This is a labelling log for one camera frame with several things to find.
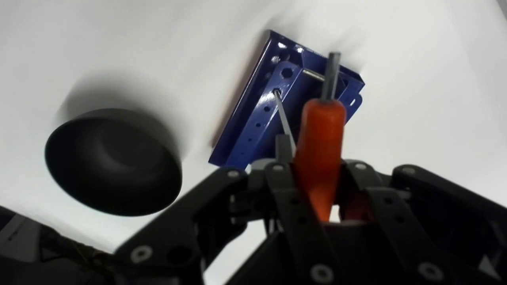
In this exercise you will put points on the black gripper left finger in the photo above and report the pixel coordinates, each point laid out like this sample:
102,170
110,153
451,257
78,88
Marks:
288,211

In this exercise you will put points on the silver hex key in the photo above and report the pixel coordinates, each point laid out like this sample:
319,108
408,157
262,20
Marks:
284,124

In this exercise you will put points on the black bowl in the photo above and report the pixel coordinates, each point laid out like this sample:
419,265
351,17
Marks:
113,164

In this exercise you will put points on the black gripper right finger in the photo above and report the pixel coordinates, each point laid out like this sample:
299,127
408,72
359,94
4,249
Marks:
422,227

